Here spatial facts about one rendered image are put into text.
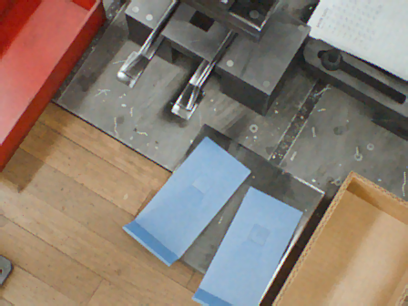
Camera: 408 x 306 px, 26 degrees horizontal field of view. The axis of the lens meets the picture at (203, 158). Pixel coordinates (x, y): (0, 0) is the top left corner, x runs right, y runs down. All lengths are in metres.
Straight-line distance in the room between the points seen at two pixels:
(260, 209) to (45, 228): 0.26
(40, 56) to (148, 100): 0.15
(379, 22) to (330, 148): 0.17
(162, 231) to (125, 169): 0.10
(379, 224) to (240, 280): 0.18
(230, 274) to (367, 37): 0.33
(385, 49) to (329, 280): 0.29
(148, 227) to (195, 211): 0.06
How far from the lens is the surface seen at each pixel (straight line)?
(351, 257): 1.06
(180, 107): 1.01
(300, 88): 1.11
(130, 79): 1.02
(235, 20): 0.88
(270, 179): 1.05
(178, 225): 1.03
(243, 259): 1.03
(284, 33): 1.04
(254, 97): 1.05
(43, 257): 1.07
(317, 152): 1.09
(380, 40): 1.10
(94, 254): 1.06
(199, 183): 1.04
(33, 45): 1.14
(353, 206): 1.07
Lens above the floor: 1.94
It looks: 75 degrees down
